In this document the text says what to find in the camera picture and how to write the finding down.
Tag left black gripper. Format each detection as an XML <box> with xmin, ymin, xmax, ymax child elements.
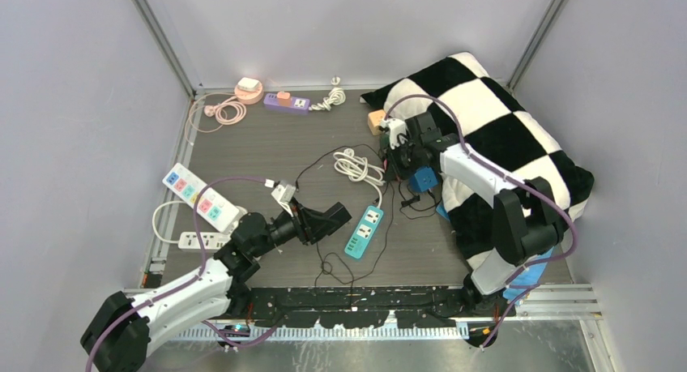
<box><xmin>251</xmin><ymin>196</ymin><xmax>337</xmax><ymax>257</ymax></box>

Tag black power adapter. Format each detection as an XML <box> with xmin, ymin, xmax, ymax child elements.
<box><xmin>308</xmin><ymin>201</ymin><xmax>354</xmax><ymax>245</ymax></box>

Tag blue cube socket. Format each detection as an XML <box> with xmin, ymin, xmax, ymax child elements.
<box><xmin>409</xmin><ymin>167</ymin><xmax>438</xmax><ymax>193</ymax></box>

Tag teal usb power strip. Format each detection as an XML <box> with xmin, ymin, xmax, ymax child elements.
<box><xmin>343</xmin><ymin>206</ymin><xmax>384</xmax><ymax>259</ymax></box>

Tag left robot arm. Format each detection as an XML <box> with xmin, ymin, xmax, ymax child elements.
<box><xmin>80</xmin><ymin>199</ymin><xmax>351</xmax><ymax>371</ymax></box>

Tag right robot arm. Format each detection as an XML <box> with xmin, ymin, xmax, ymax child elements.
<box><xmin>379</xmin><ymin>113</ymin><xmax>565</xmax><ymax>316</ymax></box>

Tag orange cube socket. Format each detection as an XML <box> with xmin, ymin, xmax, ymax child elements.
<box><xmin>367</xmin><ymin>109</ymin><xmax>386</xmax><ymax>136</ymax></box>

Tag orange small plug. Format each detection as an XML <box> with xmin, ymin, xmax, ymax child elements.
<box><xmin>275</xmin><ymin>91</ymin><xmax>292</xmax><ymax>105</ymax></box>

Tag pink round socket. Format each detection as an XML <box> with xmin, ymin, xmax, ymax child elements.
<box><xmin>234</xmin><ymin>81</ymin><xmax>264</xmax><ymax>105</ymax></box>

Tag checkered black white pillow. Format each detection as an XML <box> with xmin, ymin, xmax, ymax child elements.
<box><xmin>361</xmin><ymin>51</ymin><xmax>595</xmax><ymax>274</ymax></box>

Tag white colourful power strip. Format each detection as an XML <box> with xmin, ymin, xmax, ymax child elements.
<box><xmin>162</xmin><ymin>162</ymin><xmax>241</xmax><ymax>227</ymax></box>

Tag purple power strip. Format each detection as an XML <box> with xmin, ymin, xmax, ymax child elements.
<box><xmin>262</xmin><ymin>92</ymin><xmax>310</xmax><ymax>115</ymax></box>

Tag white charger block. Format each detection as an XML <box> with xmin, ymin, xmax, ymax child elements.
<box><xmin>237</xmin><ymin>77</ymin><xmax>261</xmax><ymax>92</ymax></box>

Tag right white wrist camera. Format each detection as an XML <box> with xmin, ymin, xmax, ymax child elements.
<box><xmin>378</xmin><ymin>118</ymin><xmax>408</xmax><ymax>149</ymax></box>

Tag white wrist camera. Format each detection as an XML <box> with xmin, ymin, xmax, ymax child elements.
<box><xmin>378</xmin><ymin>118</ymin><xmax>408</xmax><ymax>149</ymax></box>
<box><xmin>271</xmin><ymin>183</ymin><xmax>297</xmax><ymax>217</ymax></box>

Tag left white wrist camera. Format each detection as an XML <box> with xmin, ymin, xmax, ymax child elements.
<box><xmin>271</xmin><ymin>183</ymin><xmax>297</xmax><ymax>217</ymax></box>

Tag white thick coiled cable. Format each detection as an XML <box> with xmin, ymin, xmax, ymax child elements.
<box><xmin>332</xmin><ymin>148</ymin><xmax>387</xmax><ymax>208</ymax></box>

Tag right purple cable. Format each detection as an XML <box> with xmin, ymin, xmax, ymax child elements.
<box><xmin>383</xmin><ymin>94</ymin><xmax>581</xmax><ymax>349</ymax></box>

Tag purple cable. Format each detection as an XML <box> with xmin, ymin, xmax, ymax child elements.
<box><xmin>84</xmin><ymin>176</ymin><xmax>277</xmax><ymax>372</ymax></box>
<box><xmin>383</xmin><ymin>94</ymin><xmax>581</xmax><ymax>349</ymax></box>

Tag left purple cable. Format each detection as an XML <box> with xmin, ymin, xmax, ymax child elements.
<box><xmin>84</xmin><ymin>176</ymin><xmax>277</xmax><ymax>372</ymax></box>

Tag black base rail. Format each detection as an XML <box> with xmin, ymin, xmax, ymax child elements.
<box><xmin>220</xmin><ymin>286</ymin><xmax>508</xmax><ymax>329</ymax></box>

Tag pink coiled cable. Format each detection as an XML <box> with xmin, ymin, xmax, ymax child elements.
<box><xmin>184</xmin><ymin>92</ymin><xmax>248</xmax><ymax>145</ymax></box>

